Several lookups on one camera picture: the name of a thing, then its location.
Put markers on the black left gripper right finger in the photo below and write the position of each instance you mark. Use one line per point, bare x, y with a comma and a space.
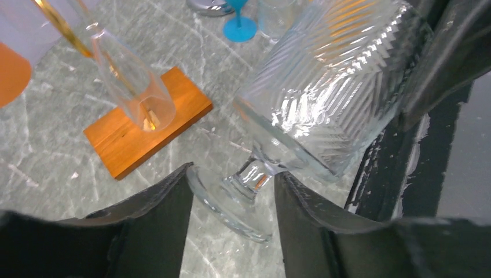
320, 239

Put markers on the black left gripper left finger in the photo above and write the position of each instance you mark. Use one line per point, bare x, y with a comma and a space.
141, 236

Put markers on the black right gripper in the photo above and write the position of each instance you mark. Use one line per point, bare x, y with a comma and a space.
402, 171

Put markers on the gold wire glass rack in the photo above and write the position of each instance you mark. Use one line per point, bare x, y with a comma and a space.
121, 145

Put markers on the clear pink tinted glass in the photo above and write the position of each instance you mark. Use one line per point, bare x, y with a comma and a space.
134, 86

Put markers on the clear small glass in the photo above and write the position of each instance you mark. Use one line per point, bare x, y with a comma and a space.
324, 92

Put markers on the orange plastic goblet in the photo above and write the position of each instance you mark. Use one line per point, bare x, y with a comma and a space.
15, 74

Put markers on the clear tall glass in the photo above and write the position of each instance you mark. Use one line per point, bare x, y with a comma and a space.
275, 17

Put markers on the blue plastic goblet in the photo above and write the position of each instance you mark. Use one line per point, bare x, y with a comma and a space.
240, 28

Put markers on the chrome wire glass rack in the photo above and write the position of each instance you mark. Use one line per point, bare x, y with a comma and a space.
210, 8

